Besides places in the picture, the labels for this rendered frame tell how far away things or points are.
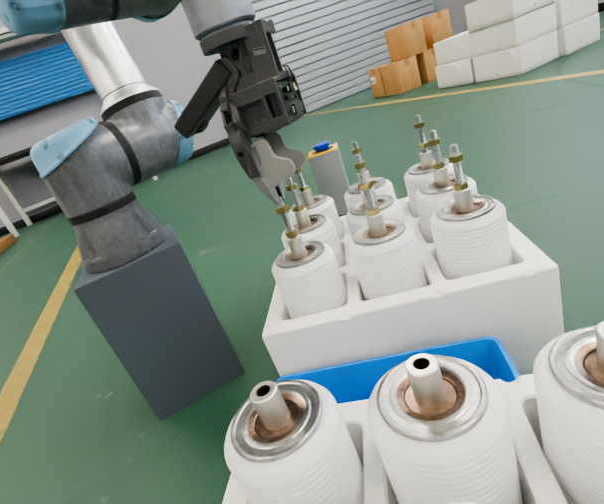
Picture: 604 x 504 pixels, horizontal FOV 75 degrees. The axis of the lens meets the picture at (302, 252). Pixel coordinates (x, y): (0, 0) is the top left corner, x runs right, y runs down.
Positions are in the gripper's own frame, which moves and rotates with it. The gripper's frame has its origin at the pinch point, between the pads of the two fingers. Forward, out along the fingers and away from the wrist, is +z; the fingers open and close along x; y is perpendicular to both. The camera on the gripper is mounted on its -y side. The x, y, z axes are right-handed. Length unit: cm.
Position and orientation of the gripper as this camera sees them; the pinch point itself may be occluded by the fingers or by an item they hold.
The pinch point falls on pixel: (273, 195)
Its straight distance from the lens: 55.0
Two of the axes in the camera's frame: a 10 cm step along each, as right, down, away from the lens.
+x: 3.0, -4.8, 8.2
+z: 3.2, 8.6, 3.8
